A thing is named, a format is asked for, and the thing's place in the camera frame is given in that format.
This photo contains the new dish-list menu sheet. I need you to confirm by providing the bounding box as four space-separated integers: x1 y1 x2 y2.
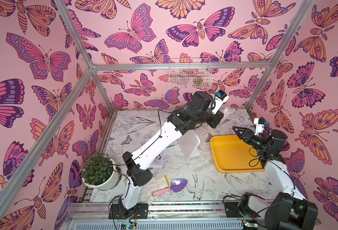
223 107 238 117

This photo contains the yellow plastic tray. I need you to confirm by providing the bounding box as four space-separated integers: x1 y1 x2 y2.
210 135 264 173

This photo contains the green item in basket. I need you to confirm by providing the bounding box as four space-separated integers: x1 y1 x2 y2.
193 76 203 87

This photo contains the clear acrylic menu holder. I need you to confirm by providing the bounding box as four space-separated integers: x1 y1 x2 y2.
178 130 201 161

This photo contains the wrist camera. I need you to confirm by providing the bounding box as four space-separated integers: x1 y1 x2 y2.
253 118 270 136
212 90 229 115

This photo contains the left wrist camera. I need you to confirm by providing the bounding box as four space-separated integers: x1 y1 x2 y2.
212 90 229 115

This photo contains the white work glove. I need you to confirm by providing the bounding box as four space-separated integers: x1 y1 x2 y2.
138 176 168 205

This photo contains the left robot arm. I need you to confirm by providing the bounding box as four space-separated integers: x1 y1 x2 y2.
109 90 229 219

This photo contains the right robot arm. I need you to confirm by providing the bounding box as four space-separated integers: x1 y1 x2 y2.
232 126 318 230

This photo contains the aluminium mounting rail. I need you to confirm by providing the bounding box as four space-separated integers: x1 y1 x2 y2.
61 199 265 230

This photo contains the white wire basket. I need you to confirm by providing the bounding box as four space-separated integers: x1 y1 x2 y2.
168 58 213 91

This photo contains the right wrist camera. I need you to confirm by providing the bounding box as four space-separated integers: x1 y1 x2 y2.
253 118 270 136

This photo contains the potted green plant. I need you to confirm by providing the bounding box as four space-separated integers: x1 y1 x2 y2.
82 154 121 191

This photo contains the purple trowel pink handle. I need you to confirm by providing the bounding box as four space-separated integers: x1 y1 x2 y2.
152 178 188 197

